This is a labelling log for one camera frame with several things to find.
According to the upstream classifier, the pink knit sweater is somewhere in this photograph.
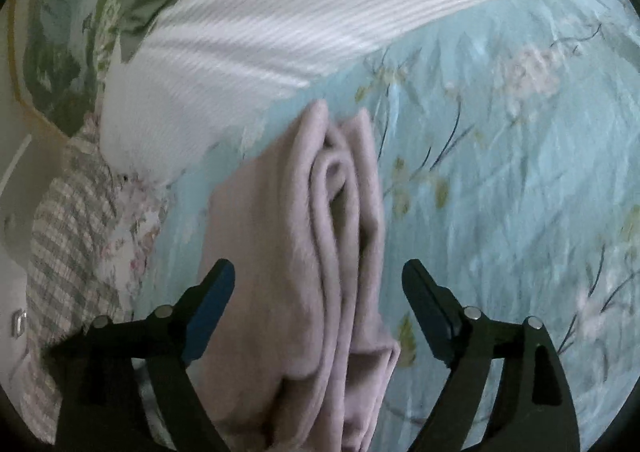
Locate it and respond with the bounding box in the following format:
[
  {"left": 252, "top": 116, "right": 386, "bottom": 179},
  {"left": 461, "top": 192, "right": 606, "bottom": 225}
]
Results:
[{"left": 192, "top": 99, "right": 402, "bottom": 452}]

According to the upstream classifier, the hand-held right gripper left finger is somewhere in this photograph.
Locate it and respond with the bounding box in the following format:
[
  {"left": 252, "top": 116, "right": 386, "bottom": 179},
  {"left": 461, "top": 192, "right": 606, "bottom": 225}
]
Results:
[{"left": 47, "top": 259, "right": 236, "bottom": 452}]

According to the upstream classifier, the grey plaid cloth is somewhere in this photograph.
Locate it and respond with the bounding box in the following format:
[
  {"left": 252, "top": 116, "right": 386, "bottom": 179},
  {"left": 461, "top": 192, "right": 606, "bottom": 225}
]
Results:
[{"left": 24, "top": 136, "right": 132, "bottom": 443}]

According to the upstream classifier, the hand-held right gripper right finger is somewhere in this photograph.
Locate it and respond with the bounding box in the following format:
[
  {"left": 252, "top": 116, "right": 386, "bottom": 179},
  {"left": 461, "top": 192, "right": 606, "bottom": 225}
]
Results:
[{"left": 401, "top": 259, "right": 581, "bottom": 452}]

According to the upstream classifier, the white striped pillow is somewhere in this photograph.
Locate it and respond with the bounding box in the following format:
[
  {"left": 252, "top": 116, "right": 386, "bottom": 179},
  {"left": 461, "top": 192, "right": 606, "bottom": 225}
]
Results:
[{"left": 100, "top": 0, "right": 613, "bottom": 189}]

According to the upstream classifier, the white floral cloth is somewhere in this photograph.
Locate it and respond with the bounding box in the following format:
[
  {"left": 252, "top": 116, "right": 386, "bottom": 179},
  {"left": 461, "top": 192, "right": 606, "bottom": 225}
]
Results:
[{"left": 75, "top": 115, "right": 173, "bottom": 303}]

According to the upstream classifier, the green floral pillow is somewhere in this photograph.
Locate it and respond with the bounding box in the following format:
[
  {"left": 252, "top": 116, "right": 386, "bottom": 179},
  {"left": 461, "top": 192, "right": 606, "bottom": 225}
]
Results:
[{"left": 22, "top": 0, "right": 258, "bottom": 138}]

